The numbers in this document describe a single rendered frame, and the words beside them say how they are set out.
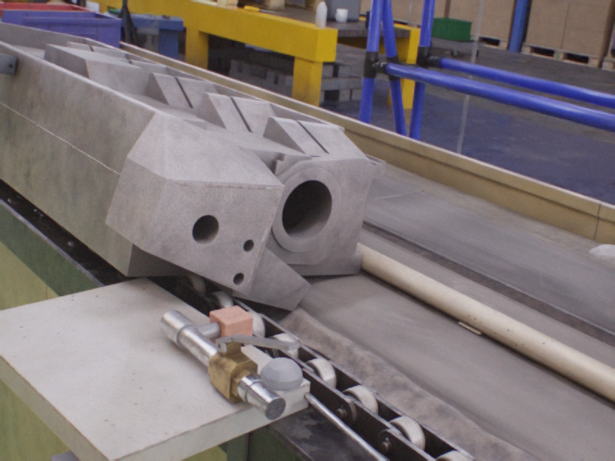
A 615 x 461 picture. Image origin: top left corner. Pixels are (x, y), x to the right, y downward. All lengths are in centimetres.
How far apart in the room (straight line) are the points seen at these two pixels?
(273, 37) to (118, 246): 535
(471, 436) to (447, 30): 974
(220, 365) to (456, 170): 101
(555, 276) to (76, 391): 78
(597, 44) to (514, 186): 951
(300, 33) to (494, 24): 631
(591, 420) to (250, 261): 41
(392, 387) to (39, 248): 58
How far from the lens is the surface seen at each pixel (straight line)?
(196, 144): 91
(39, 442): 142
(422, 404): 89
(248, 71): 693
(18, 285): 136
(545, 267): 133
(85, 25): 278
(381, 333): 102
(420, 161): 174
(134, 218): 89
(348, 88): 671
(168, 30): 499
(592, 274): 134
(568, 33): 1130
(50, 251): 120
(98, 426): 73
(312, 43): 591
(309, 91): 597
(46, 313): 93
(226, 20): 681
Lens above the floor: 120
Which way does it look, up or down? 20 degrees down
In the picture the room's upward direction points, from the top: 6 degrees clockwise
